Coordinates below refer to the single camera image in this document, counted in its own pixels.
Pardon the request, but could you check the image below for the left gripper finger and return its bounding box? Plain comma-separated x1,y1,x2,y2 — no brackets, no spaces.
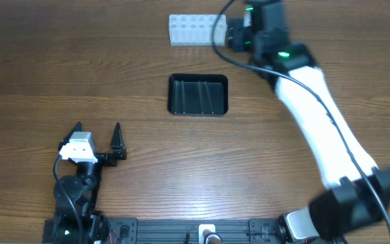
109,121,127,153
58,121,83,152

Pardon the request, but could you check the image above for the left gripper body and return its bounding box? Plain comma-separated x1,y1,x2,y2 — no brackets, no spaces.
95,150,128,167

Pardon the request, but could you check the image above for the black tray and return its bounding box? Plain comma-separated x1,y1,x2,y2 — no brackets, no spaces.
167,73,229,118

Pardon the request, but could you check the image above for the white test tube rack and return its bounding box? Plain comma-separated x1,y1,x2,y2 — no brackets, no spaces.
169,14,228,47

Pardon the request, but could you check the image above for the mounting rail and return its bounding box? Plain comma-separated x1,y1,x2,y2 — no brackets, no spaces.
42,217,345,244

